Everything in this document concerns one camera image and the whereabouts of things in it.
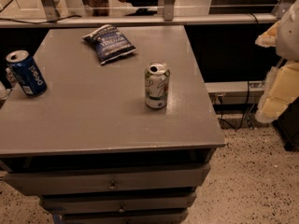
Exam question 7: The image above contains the dark blue chip bag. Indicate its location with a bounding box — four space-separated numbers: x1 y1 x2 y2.
82 24 136 65

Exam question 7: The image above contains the grey drawer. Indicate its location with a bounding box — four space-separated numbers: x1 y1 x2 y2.
4 164 210 196
40 191 196 214
63 209 188 224

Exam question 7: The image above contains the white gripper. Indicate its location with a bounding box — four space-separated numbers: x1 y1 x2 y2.
255 0 299 123

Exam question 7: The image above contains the metal frame rail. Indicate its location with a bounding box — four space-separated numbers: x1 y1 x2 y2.
0 0 296 28

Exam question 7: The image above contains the top grey drawer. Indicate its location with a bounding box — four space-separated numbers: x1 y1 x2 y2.
4 164 210 196

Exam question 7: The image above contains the clear plastic bottle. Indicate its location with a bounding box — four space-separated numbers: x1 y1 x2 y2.
6 68 17 88

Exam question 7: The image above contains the white green 7up can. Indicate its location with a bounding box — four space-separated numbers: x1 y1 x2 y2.
144 61 170 109

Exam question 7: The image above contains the grey drawer cabinet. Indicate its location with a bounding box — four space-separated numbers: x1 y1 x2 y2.
0 25 226 224

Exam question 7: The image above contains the middle grey drawer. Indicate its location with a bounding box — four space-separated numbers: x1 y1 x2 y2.
40 191 196 214

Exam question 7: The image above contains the bottom grey drawer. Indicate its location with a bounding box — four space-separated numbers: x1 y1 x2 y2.
63 209 188 224

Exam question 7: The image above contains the blue pepsi can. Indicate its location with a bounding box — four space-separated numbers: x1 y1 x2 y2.
6 50 47 97

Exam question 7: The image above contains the black cable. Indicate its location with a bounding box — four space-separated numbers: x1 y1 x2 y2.
218 13 260 131

